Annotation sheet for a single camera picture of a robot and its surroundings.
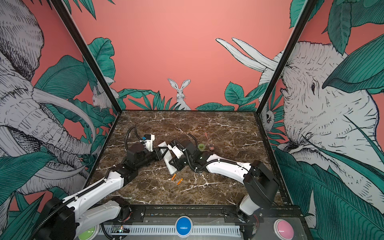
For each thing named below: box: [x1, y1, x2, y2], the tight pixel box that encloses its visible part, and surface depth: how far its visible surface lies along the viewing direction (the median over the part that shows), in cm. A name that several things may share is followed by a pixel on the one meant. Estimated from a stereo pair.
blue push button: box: [175, 215, 194, 238], surface depth 71 cm
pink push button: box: [273, 218, 295, 240], surface depth 70 cm
